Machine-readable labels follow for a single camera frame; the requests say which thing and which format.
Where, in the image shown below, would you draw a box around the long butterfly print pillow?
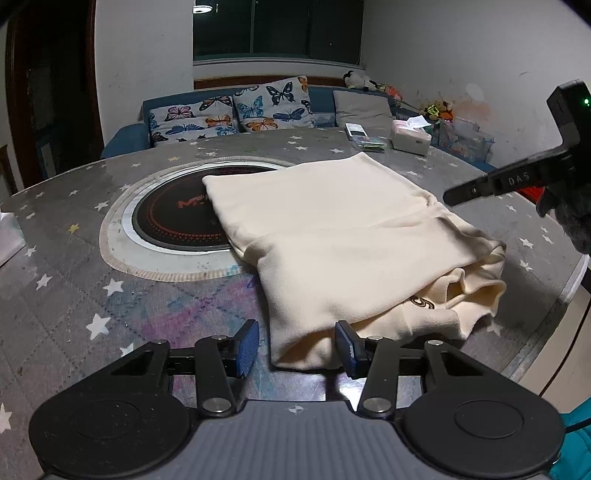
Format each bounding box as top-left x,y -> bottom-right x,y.
148,95 -> 241,144

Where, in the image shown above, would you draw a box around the square butterfly print pillow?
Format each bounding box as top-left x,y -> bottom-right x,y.
232,76 -> 317,134

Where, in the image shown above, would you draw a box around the cream sweatshirt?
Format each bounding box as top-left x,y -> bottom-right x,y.
202,152 -> 508,372

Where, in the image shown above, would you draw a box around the grey star print tablecloth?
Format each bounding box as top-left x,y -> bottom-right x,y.
0,128 -> 591,435

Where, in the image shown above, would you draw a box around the clear storage bin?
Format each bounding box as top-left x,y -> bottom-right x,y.
436,117 -> 495,164

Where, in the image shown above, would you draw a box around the wooden door frame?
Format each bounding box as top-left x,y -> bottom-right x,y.
4,0 -> 105,188

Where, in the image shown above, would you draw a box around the round black induction cooktop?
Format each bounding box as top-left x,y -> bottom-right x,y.
105,162 -> 296,273

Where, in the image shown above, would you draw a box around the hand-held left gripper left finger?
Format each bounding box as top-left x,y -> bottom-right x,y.
108,318 -> 262,418

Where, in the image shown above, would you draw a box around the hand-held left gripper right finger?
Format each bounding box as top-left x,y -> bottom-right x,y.
335,320 -> 490,418

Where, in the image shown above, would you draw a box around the yellow and brown plush toys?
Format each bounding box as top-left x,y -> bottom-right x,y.
422,100 -> 455,121

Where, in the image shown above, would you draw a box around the blue sofa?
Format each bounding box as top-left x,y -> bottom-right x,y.
100,85 -> 497,167

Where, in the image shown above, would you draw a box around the dark window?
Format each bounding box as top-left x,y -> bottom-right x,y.
191,0 -> 363,68

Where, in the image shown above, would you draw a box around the black and white plush toy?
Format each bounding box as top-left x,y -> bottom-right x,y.
344,71 -> 377,90

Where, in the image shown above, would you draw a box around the white tissue box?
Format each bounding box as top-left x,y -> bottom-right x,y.
390,115 -> 435,156

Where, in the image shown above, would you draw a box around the grey pillow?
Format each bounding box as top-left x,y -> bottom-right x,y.
332,90 -> 395,130

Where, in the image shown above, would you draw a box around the person's teal clothing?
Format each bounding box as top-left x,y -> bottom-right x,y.
549,401 -> 591,480

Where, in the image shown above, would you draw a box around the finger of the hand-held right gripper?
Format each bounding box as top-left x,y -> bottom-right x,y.
442,173 -> 497,207

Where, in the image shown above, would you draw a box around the person's right forearm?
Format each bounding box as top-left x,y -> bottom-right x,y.
551,185 -> 591,256

